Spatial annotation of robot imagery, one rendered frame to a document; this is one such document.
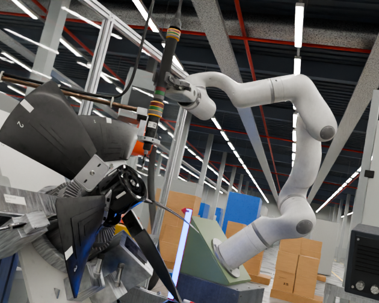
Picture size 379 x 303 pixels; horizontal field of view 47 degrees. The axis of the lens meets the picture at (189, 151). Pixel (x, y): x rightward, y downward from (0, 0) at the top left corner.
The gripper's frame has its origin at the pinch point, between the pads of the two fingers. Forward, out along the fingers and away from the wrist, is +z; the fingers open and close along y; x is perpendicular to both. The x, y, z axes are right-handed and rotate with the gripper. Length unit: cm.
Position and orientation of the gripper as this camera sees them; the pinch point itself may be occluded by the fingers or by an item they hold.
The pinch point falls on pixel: (162, 78)
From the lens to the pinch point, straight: 137.4
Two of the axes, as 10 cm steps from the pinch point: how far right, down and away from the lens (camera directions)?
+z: -4.7, -2.3, -8.5
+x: 2.1, -9.7, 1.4
